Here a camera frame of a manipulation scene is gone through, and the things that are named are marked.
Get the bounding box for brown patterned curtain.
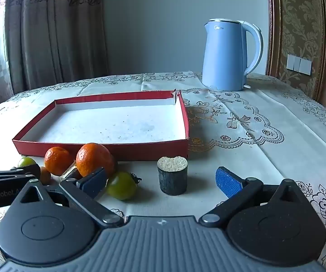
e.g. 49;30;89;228
3;0;110;95

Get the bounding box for red cardboard box tray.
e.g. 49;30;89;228
12;90;190;162

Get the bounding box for patterned wall panel wooden frame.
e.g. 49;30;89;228
266;0;326;114

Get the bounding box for orange tangerine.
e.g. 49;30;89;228
75;142;116;178
44;146;76;177

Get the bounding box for small green lime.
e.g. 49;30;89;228
17;156;37;168

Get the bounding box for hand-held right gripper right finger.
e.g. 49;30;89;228
198;166;315;229

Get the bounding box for dark eggplant piece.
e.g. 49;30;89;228
157;156;188;196
59;161;82;182

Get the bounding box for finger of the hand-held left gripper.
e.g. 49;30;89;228
0;165;41;183

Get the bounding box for brown longan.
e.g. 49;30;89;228
39;167;52;185

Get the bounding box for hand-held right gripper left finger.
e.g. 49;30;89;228
10;167;124;229

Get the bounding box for green tomato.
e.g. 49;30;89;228
106;171;141;201

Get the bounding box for sheer white curtain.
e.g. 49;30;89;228
0;0;14;97

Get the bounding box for light blue electric kettle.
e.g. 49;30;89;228
202;19;264;92

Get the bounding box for white wall switches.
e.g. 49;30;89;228
287;53;312;76

